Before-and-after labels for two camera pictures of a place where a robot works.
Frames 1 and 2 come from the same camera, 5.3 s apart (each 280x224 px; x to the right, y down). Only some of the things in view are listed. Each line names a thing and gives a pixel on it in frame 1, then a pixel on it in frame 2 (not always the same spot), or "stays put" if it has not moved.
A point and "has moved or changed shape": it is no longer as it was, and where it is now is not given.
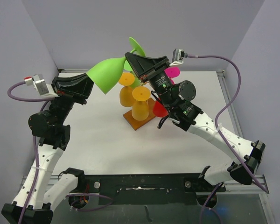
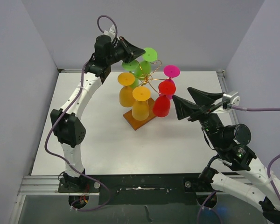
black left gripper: (77, 88) → (131, 52)
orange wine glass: (140, 108) stays put
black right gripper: (146, 68) → (183, 107)
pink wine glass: (172, 72) stays put
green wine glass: (106, 73) has moved or changed shape
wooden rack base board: (136, 124) stays put
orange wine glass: (126, 98) stays put
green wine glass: (128, 67) stays put
